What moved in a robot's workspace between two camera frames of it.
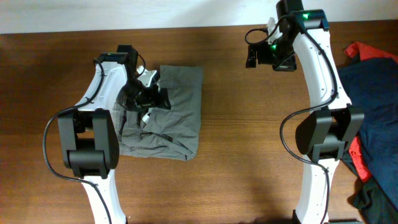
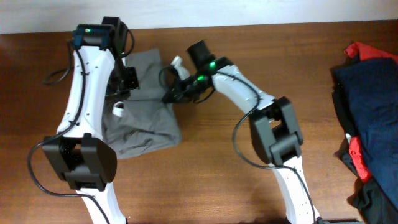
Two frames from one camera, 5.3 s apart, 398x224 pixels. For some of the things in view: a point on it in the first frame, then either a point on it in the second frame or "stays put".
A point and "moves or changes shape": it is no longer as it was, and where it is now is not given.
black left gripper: [151, 99] -> [125, 93]
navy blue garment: [372, 86] stays put
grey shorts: [167, 132] moves or changes shape
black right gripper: [288, 65] -> [184, 92]
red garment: [364, 53] stays put
